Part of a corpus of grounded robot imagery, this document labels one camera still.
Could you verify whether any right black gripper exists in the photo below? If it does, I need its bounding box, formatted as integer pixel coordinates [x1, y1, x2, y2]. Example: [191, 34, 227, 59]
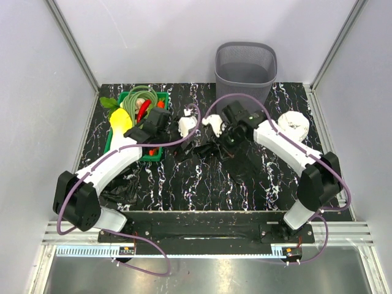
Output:
[212, 127, 247, 160]

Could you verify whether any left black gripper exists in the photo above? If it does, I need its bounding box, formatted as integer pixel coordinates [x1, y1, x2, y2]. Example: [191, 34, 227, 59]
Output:
[157, 116, 195, 162]

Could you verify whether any black trash bag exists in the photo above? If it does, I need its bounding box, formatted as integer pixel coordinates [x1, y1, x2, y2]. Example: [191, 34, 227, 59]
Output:
[169, 137, 269, 186]
[100, 176, 138, 205]

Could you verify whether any grey mesh trash bin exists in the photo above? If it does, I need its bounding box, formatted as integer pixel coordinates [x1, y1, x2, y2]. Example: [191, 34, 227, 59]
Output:
[214, 42, 277, 103]

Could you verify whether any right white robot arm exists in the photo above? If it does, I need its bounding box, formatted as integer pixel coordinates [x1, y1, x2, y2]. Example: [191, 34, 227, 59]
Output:
[203, 101, 343, 243]

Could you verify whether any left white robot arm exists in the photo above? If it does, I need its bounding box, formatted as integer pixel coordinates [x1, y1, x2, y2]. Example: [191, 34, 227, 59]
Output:
[53, 104, 202, 242]

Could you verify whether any small orange carrot toy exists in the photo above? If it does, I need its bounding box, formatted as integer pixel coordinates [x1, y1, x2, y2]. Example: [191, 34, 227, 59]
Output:
[157, 101, 165, 109]

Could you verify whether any red chili pepper toy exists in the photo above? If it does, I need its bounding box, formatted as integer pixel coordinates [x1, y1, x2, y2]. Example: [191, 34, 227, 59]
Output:
[137, 100, 151, 123]

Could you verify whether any green plastic basket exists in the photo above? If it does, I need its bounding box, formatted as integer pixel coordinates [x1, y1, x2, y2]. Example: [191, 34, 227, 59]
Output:
[104, 91, 169, 162]

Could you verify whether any green long beans bundle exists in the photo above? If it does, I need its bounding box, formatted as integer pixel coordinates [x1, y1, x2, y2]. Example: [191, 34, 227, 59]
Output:
[122, 85, 158, 125]

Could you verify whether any yellow white cabbage toy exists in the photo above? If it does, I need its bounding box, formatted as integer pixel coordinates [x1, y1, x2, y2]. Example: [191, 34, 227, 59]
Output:
[109, 108, 133, 149]

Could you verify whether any white crumpled paper roll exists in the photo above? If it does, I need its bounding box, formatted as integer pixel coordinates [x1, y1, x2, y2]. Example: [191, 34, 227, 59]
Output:
[277, 111, 310, 142]

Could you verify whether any green leafy vegetable toy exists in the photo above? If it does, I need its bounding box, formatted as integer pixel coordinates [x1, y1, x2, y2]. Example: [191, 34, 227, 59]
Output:
[99, 97, 119, 116]

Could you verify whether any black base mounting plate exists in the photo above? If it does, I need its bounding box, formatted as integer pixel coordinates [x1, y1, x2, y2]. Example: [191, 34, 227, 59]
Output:
[97, 211, 315, 244]

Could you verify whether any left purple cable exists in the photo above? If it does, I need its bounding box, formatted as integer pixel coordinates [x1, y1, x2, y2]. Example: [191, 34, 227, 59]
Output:
[56, 104, 202, 276]

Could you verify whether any purple cable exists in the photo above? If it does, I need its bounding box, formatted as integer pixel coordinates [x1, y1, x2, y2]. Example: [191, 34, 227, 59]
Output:
[204, 93, 352, 266]
[56, 104, 202, 276]

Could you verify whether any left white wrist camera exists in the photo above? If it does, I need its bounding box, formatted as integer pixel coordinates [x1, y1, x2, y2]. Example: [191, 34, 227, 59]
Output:
[178, 108, 197, 138]

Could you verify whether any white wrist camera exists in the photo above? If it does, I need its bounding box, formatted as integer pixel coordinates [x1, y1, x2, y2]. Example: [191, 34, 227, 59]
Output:
[202, 114, 227, 138]
[178, 108, 197, 138]

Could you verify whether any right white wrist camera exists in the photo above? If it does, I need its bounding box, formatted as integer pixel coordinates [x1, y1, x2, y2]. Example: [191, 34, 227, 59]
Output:
[202, 114, 227, 138]

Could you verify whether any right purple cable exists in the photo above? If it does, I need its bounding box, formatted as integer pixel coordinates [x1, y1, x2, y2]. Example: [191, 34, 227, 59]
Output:
[204, 93, 352, 266]

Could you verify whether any aluminium frame rail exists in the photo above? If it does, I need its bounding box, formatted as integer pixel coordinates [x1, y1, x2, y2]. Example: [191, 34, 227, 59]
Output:
[42, 221, 374, 246]

